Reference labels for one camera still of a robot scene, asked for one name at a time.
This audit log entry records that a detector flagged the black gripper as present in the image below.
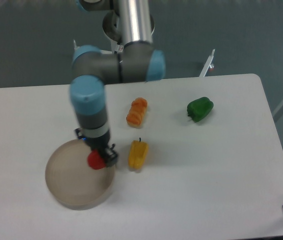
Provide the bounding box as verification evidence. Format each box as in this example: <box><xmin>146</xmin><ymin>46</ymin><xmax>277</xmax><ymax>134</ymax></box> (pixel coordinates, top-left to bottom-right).
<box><xmin>74</xmin><ymin>128</ymin><xmax>119</xmax><ymax>167</ymax></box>

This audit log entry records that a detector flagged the red bell pepper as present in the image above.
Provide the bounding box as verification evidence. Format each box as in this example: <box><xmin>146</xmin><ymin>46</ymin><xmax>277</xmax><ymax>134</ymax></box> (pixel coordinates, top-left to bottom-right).
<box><xmin>87</xmin><ymin>149</ymin><xmax>106</xmax><ymax>170</ymax></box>

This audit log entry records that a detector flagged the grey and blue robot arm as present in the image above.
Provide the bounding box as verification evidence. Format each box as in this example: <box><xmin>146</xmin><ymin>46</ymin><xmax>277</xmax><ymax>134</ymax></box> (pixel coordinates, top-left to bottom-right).
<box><xmin>69</xmin><ymin>0</ymin><xmax>166</xmax><ymax>170</ymax></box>

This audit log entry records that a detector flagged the beige round plate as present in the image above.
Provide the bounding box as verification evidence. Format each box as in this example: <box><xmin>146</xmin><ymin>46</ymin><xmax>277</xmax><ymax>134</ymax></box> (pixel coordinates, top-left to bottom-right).
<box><xmin>45</xmin><ymin>139</ymin><xmax>116</xmax><ymax>210</ymax></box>

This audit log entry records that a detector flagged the yellow bell pepper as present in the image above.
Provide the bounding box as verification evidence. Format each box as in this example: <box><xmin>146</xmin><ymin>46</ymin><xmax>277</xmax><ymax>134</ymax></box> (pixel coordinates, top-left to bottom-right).
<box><xmin>128</xmin><ymin>137</ymin><xmax>149</xmax><ymax>171</ymax></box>

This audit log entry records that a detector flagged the orange bell pepper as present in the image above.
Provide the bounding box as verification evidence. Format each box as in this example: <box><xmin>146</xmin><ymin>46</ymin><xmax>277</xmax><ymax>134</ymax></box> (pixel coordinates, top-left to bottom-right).
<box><xmin>126</xmin><ymin>97</ymin><xmax>148</xmax><ymax>128</ymax></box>

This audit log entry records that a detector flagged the green bell pepper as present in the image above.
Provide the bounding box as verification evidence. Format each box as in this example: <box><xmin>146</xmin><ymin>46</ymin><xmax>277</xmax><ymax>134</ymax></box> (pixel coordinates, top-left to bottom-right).
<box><xmin>186</xmin><ymin>96</ymin><xmax>214</xmax><ymax>123</ymax></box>

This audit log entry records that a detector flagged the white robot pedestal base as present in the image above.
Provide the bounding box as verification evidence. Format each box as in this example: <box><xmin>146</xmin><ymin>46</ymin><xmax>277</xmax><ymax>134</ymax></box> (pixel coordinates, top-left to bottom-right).
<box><xmin>71</xmin><ymin>11</ymin><xmax>216</xmax><ymax>78</ymax></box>

